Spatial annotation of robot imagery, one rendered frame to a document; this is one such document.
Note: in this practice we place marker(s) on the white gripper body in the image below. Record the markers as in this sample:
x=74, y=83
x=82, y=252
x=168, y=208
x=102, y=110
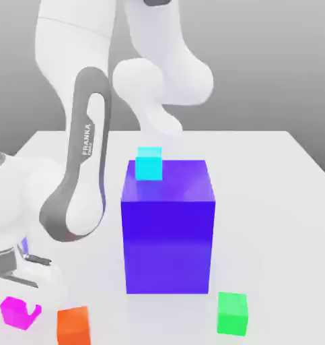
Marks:
x=43, y=283

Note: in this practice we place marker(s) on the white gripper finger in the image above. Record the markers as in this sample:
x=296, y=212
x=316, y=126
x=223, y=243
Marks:
x=29, y=306

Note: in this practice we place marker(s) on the large blue box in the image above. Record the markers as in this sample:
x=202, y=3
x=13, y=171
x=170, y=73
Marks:
x=167, y=231

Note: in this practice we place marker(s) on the small magenta cube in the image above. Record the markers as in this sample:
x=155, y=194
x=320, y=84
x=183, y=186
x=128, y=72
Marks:
x=14, y=314

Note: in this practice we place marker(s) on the small orange cube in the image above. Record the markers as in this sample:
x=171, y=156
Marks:
x=73, y=326

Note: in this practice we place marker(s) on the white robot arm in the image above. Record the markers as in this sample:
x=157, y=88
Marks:
x=81, y=40

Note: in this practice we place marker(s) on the small cyan cube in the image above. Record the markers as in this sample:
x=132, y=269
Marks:
x=148, y=165

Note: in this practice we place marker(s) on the small green cube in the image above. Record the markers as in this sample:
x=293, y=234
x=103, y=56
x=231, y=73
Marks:
x=232, y=314

